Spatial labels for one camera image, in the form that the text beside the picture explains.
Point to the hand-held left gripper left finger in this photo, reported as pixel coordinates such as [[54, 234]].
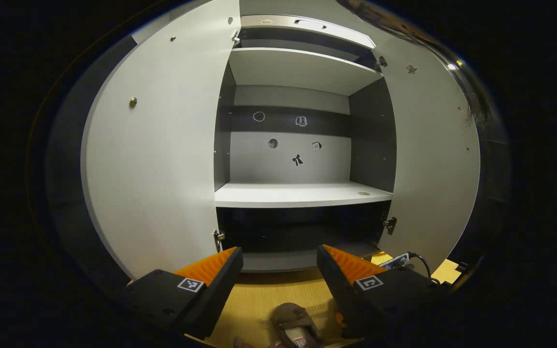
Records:
[[218, 295]]

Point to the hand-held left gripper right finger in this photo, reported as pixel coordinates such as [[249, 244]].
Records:
[[339, 290]]

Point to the brown fuzzy shoe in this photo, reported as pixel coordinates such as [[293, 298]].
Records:
[[290, 316]]

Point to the white and grey shoe cabinet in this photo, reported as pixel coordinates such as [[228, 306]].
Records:
[[288, 164]]

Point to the white shoe cabinet door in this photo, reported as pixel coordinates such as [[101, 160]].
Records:
[[428, 159], [162, 159]]

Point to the white cabinet shelf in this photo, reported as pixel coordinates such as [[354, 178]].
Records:
[[302, 70]]

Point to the power strip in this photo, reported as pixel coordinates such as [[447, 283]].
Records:
[[394, 262]]

